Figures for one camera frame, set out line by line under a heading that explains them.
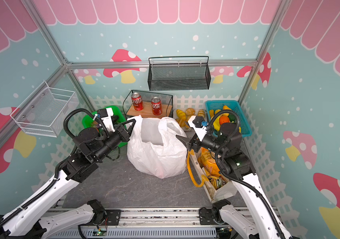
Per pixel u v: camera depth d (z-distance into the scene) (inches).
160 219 29.4
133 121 24.0
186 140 20.5
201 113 46.1
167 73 38.8
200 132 19.7
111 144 20.8
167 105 42.6
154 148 29.0
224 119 41.9
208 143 20.3
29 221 14.5
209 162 31.2
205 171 31.9
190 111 45.8
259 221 15.0
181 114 45.7
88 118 41.2
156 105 35.2
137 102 36.8
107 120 20.8
